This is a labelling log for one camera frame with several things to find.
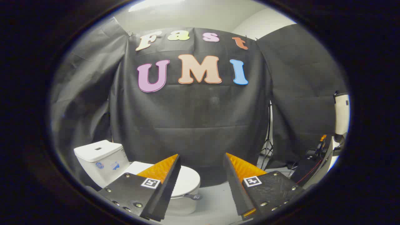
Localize white toilet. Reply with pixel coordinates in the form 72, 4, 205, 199
74, 140, 201, 216

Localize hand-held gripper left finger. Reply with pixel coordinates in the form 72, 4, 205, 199
98, 154, 182, 222

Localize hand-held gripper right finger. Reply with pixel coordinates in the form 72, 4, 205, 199
223, 152, 304, 220

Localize black tripod light stand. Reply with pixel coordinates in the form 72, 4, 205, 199
260, 101, 274, 171

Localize black backdrop cloth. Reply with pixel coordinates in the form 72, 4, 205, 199
109, 27, 272, 188

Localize plain black cloth panel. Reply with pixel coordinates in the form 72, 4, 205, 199
256, 24, 348, 169
50, 17, 129, 188

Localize black equipment table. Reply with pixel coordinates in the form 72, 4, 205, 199
289, 147, 333, 188

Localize white device with black trim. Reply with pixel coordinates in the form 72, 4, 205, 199
333, 91, 350, 143

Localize red cable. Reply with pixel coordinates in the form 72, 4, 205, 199
295, 159, 323, 185

